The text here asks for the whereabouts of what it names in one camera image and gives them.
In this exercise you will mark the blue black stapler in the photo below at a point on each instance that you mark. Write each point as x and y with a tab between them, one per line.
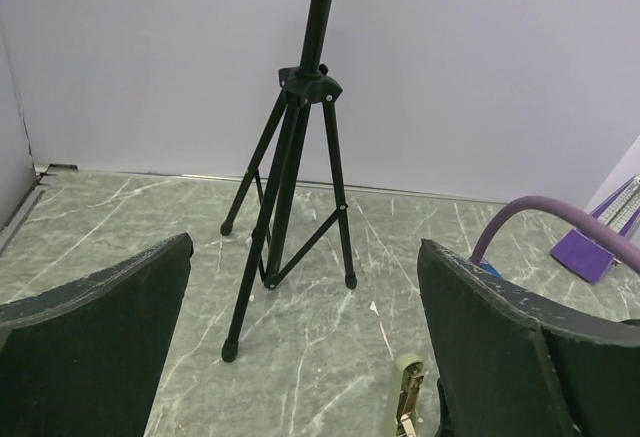
489	268

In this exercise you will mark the purple metronome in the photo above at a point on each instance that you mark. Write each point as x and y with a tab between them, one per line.
582	254

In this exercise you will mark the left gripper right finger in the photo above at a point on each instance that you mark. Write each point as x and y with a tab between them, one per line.
514	363

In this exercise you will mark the black perforated music stand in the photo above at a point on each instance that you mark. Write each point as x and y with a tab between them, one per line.
274	167

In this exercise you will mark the aluminium rail frame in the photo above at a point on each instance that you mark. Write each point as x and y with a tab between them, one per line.
45	175

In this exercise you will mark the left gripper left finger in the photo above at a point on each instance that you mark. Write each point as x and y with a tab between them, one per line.
86	358

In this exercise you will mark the beige white stapler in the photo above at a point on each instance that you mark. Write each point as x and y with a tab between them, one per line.
405	382

